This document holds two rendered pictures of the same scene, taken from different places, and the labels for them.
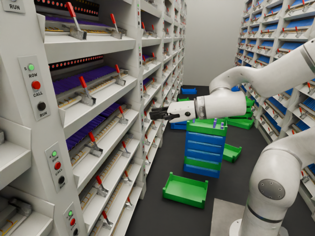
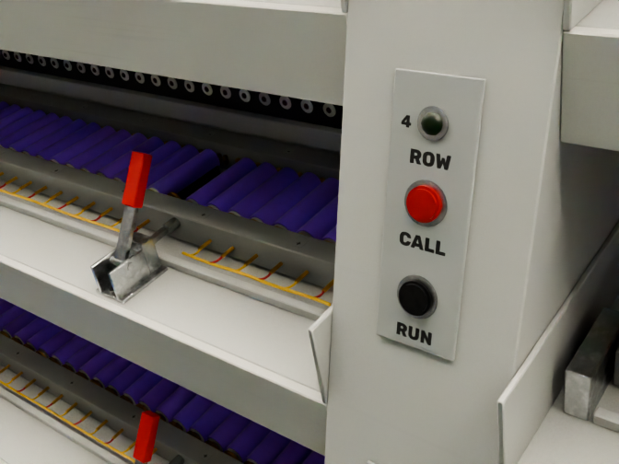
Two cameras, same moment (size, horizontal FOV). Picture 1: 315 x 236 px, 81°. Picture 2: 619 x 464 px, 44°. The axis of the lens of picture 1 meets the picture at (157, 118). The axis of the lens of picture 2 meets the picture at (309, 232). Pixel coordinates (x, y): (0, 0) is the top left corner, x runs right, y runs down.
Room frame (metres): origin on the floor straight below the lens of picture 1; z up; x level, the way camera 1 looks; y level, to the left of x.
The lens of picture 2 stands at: (1.13, -0.21, 0.90)
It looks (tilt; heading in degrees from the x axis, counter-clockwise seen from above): 19 degrees down; 115
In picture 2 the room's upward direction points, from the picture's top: 2 degrees clockwise
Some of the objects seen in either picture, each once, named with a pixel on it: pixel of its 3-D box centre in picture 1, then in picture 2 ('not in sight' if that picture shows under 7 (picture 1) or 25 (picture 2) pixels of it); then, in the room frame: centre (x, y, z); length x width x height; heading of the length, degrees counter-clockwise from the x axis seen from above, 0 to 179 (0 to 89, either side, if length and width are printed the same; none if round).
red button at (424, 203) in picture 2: not in sight; (426, 203); (1.04, 0.10, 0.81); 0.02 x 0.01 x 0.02; 168
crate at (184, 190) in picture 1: (185, 188); not in sight; (1.06, -0.21, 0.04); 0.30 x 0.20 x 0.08; 70
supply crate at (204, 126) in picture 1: (206, 123); not in sight; (1.35, -0.40, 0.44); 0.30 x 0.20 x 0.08; 72
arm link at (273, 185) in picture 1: (271, 188); not in sight; (0.46, -0.37, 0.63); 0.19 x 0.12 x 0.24; 142
